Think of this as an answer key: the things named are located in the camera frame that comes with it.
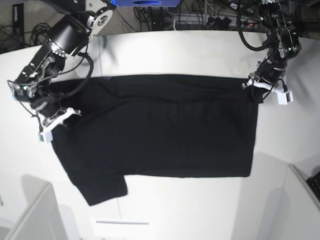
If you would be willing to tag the white partition panel left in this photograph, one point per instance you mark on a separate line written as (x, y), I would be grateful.
(41, 220)

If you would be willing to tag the white partition panel right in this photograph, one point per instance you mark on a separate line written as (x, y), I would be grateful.
(303, 221)

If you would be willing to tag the black keyboard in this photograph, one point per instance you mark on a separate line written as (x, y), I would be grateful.
(314, 184)

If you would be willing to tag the black flat box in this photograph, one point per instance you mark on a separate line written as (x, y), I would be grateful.
(18, 18)

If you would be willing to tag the black T-shirt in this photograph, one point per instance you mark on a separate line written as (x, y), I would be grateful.
(156, 125)

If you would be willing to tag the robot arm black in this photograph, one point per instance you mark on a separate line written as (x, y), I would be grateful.
(282, 44)
(67, 37)

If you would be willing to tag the blue box with oval logo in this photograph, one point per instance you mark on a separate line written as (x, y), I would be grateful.
(146, 3)

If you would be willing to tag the white partition panel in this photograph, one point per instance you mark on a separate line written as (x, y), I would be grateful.
(41, 220)
(303, 221)

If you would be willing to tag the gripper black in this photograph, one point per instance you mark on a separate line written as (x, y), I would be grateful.
(269, 77)
(54, 114)

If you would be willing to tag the white power strip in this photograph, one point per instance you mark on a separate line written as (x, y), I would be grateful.
(188, 21)

